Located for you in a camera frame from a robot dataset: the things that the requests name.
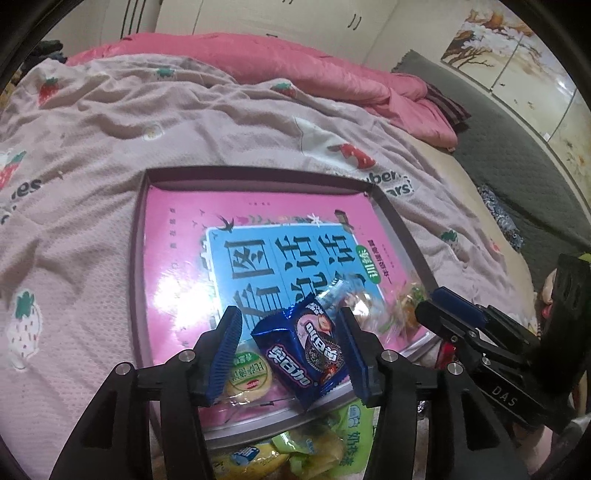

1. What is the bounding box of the white wardrobe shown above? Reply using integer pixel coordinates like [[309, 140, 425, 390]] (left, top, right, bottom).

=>
[[111, 0, 398, 75]]

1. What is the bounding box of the person's right forearm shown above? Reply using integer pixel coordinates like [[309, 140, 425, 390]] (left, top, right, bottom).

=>
[[522, 415, 591, 480]]

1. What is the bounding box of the orange round cracker packet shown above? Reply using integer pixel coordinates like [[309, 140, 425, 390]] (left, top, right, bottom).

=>
[[221, 342, 278, 409]]

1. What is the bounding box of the blue patterned cloth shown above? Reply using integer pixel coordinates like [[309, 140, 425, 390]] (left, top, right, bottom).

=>
[[478, 185, 525, 252]]

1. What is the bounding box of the pink fleece clothing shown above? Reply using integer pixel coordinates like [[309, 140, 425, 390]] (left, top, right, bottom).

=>
[[531, 270, 561, 337]]

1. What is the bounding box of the strawberry printed pink blanket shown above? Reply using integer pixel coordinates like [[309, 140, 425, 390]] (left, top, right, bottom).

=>
[[0, 55, 522, 462]]

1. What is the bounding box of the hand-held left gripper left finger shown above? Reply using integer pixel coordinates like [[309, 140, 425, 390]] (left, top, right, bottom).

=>
[[48, 307, 243, 480]]

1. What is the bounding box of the dark shallow cardboard box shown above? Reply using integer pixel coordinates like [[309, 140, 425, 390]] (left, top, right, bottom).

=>
[[130, 166, 439, 444]]

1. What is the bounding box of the pink quilt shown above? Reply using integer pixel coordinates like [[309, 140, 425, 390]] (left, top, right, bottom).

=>
[[65, 32, 460, 153]]

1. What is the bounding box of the blue cookie packet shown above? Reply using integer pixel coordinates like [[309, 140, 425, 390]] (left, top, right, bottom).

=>
[[250, 295, 358, 411]]

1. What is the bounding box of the red candy bar wrapper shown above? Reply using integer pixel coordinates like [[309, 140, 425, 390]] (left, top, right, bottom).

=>
[[434, 339, 458, 370]]

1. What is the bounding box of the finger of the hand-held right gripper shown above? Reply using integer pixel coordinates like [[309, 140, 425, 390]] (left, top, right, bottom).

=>
[[431, 286, 541, 347], [414, 299, 492, 370]]

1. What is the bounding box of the dark clothes pile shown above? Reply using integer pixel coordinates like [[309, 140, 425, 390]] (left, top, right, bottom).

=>
[[39, 41, 65, 63]]

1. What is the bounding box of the grey padded mat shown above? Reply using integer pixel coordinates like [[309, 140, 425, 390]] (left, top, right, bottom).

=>
[[392, 51, 591, 296]]

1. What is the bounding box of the clear biscuit packet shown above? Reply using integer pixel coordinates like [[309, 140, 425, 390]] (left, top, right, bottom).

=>
[[318, 281, 372, 326]]

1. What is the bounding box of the clear candy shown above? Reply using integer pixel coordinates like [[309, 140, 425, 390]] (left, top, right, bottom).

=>
[[383, 281, 426, 337]]

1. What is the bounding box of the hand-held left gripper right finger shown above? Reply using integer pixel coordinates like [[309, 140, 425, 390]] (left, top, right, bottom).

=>
[[339, 307, 532, 480]]

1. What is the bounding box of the beige bed sheet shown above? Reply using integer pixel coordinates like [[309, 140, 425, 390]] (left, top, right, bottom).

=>
[[406, 136, 546, 333]]

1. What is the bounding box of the yellow-green small snack packet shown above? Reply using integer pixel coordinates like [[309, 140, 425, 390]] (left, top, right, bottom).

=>
[[272, 427, 347, 480]]

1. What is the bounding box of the dark striped pillow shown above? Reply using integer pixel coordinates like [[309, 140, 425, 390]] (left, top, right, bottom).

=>
[[425, 85, 472, 127]]

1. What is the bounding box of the pink and blue book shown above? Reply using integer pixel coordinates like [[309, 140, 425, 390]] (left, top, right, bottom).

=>
[[143, 185, 432, 416]]

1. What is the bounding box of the gold long snack packet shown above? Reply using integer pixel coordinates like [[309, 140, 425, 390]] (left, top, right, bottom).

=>
[[210, 440, 282, 480]]

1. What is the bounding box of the tree wall painting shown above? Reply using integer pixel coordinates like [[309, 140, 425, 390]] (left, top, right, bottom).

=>
[[441, 9, 591, 162]]

